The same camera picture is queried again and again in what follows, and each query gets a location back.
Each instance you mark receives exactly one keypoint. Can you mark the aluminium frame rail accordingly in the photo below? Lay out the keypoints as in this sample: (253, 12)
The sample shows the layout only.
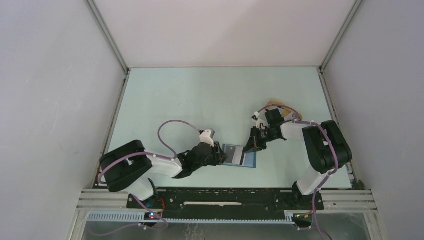
(335, 201)

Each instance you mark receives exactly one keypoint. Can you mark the white cable duct strip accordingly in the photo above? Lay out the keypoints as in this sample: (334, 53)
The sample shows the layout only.
(137, 217)

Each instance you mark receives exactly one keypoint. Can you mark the blue card holder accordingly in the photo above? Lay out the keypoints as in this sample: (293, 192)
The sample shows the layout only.
(250, 161)

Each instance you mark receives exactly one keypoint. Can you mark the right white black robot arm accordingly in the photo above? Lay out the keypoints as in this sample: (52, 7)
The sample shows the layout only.
(326, 147)

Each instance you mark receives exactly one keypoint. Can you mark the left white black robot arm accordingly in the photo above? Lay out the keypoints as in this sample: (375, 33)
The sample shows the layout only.
(127, 168)

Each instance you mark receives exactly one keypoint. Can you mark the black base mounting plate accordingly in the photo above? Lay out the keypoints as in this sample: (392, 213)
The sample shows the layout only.
(232, 203)

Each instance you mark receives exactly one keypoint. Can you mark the black credit card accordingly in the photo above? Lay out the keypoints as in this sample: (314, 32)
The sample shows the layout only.
(229, 151)

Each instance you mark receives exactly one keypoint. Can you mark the beige oval tray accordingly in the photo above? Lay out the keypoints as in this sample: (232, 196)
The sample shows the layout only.
(286, 114)

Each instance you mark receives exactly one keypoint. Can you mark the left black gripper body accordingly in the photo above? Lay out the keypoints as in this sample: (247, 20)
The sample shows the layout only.
(211, 160)

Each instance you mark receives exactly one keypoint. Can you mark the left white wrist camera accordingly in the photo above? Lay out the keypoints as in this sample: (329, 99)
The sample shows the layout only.
(206, 136)

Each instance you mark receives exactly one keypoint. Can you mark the left controller board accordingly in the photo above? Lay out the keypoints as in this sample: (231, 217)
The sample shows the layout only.
(152, 217)

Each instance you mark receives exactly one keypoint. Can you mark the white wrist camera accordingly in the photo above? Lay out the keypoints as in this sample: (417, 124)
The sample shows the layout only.
(260, 124)
(206, 136)

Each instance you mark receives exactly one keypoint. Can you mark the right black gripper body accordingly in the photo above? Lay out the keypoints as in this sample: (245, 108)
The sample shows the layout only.
(261, 137)

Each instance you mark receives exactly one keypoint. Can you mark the controller board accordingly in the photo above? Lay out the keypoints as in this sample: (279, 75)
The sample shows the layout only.
(152, 217)
(303, 217)

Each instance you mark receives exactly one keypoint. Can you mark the right controller board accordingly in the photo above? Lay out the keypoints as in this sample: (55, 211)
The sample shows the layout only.
(303, 217)

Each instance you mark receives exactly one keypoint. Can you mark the white striped credit card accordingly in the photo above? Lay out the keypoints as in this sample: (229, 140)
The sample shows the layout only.
(238, 155)

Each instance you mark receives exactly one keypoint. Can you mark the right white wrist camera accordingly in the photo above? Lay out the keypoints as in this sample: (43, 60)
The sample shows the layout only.
(260, 124)

